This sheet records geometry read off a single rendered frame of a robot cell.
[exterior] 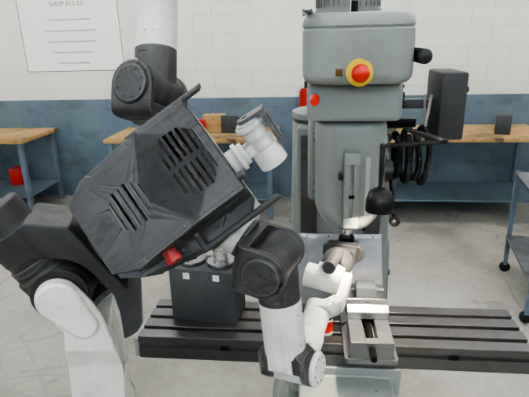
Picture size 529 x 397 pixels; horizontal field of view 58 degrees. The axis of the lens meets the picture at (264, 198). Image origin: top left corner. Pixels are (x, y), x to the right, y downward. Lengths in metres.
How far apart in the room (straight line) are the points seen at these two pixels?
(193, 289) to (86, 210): 0.73
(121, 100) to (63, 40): 5.26
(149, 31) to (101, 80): 5.04
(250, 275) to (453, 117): 0.95
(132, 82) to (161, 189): 0.26
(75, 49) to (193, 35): 1.40
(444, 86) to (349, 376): 0.94
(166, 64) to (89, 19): 5.07
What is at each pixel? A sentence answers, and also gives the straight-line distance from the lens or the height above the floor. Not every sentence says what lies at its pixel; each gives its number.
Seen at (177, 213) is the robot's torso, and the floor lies 1.56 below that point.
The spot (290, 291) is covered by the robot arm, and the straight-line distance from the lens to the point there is 0.98.
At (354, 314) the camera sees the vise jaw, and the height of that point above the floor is 1.04.
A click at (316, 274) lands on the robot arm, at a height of 1.26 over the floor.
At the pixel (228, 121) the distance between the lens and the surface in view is 5.18.
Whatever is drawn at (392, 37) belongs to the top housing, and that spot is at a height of 1.83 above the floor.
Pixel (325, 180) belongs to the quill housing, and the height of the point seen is 1.46.
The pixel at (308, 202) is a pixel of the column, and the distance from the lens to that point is 1.82.
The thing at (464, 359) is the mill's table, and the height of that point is 0.92.
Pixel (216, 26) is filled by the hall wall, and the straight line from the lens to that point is 5.66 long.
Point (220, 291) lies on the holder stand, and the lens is 1.56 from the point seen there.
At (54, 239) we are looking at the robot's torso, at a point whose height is 1.49.
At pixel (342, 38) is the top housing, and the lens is 1.14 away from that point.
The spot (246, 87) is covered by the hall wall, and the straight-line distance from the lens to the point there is 5.64.
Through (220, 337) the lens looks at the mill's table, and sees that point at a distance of 1.56.
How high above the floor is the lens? 1.84
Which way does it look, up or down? 18 degrees down
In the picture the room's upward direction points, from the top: 2 degrees counter-clockwise
